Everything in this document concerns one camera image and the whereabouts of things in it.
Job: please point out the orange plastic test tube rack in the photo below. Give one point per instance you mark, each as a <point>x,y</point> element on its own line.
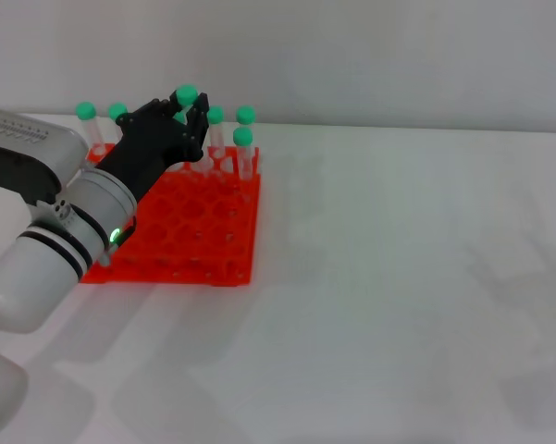
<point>203,231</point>

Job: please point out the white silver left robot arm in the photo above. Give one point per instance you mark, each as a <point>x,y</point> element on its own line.
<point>37,259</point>

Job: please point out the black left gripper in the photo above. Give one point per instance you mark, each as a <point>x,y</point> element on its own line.
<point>152,139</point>

